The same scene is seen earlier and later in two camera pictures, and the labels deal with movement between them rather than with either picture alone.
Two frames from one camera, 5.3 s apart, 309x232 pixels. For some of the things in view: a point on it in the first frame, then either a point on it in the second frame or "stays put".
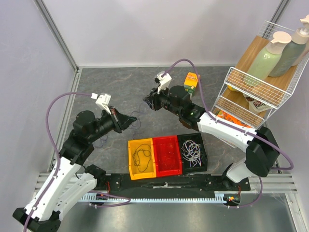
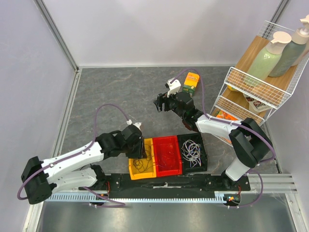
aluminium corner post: x=57 y=33 stays put
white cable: x=191 y=152 stays put
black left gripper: x=120 y=121 → x=141 y=152
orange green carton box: x=190 y=83 stays put
